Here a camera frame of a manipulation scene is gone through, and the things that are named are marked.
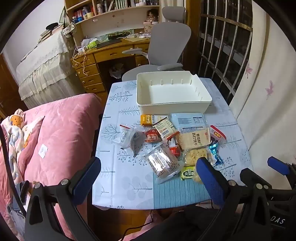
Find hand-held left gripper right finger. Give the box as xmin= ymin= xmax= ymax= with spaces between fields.
xmin=196 ymin=157 xmax=272 ymax=241

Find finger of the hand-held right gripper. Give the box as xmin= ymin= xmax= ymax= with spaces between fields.
xmin=268 ymin=156 xmax=296 ymax=177
xmin=239 ymin=168 xmax=273 ymax=189

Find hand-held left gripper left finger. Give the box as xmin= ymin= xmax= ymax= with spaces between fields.
xmin=24 ymin=156 xmax=101 ymax=241

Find clear packet of yellow pastries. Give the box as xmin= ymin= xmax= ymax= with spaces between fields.
xmin=180 ymin=148 xmax=214 ymax=184

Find shiny blue snack wrapper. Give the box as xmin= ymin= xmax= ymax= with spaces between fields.
xmin=208 ymin=142 xmax=223 ymax=165

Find yellow soda cracker packet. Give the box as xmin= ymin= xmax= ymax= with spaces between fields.
xmin=176 ymin=128 xmax=211 ymax=151

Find small red snack packet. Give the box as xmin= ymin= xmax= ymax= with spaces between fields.
xmin=168 ymin=138 xmax=182 ymax=158
xmin=144 ymin=128 xmax=162 ymax=143

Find clear packet of wafer rolls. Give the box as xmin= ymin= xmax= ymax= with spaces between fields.
xmin=147 ymin=144 xmax=185 ymax=185

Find red and white snack packet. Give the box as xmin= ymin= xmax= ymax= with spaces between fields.
xmin=209 ymin=125 xmax=226 ymax=142

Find clear packet with red strip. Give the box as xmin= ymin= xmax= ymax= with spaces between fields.
xmin=119 ymin=124 xmax=137 ymax=149

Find clear packet with grey snack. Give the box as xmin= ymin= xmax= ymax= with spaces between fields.
xmin=130 ymin=130 xmax=146 ymax=156

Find large light blue packet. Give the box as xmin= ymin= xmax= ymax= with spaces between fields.
xmin=171 ymin=113 xmax=207 ymax=134

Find beige labelled cracker packet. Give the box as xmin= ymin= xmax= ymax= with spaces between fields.
xmin=154 ymin=118 xmax=179 ymax=140

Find white snack bar packet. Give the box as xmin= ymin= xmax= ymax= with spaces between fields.
xmin=153 ymin=115 xmax=169 ymax=127

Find white plastic storage bin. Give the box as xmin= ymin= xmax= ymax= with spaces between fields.
xmin=136 ymin=71 xmax=213 ymax=113

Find pink quilt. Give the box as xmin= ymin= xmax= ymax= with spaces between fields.
xmin=0 ymin=93 xmax=102 ymax=241

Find person's dark trousers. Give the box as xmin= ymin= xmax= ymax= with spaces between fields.
xmin=136 ymin=204 xmax=221 ymax=241

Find white curtain with pink butterflies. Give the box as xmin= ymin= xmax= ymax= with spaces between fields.
xmin=228 ymin=0 xmax=296 ymax=164

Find blue denim garment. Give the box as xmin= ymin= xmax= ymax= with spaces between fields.
xmin=6 ymin=180 xmax=31 ymax=224

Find bear printed blanket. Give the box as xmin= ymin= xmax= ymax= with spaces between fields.
xmin=0 ymin=109 xmax=45 ymax=187

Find trash bin with plastic bag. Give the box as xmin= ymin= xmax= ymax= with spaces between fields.
xmin=109 ymin=62 xmax=126 ymax=80

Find brown wooden door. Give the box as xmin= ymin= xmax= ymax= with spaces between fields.
xmin=0 ymin=53 xmax=28 ymax=117

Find wooden desk with drawers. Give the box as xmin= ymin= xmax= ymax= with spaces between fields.
xmin=70 ymin=35 xmax=153 ymax=98

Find metal window grille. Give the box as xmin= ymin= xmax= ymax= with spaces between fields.
xmin=198 ymin=0 xmax=254 ymax=105

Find green tissue packet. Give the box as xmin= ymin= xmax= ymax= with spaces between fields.
xmin=86 ymin=38 xmax=100 ymax=49

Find black keyboard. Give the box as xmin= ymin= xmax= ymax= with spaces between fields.
xmin=95 ymin=38 xmax=122 ymax=48

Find grey office chair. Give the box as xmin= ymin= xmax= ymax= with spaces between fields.
xmin=122 ymin=6 xmax=192 ymax=82

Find dark box with gold print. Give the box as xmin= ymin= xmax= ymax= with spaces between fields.
xmin=108 ymin=31 xmax=128 ymax=40

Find stack of books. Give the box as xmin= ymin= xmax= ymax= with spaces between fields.
xmin=38 ymin=24 xmax=64 ymax=42

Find floral fabric bag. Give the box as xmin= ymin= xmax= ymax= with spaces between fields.
xmin=62 ymin=22 xmax=78 ymax=38

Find pink gift box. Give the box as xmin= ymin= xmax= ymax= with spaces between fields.
xmin=143 ymin=21 xmax=159 ymax=34

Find wooden bookshelf hutch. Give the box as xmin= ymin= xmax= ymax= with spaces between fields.
xmin=63 ymin=0 xmax=163 ymax=45

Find doll with brown hair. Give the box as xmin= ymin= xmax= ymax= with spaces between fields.
xmin=146 ymin=9 xmax=160 ymax=24

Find assorted books collection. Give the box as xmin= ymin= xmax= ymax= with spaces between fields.
xmin=72 ymin=0 xmax=160 ymax=24

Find thin black cable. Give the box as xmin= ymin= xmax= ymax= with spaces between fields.
xmin=122 ymin=208 xmax=156 ymax=240

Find thick black cable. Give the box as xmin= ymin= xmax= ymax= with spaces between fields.
xmin=0 ymin=125 xmax=26 ymax=219

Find white charging cable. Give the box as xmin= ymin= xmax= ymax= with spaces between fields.
xmin=72 ymin=46 xmax=91 ymax=77

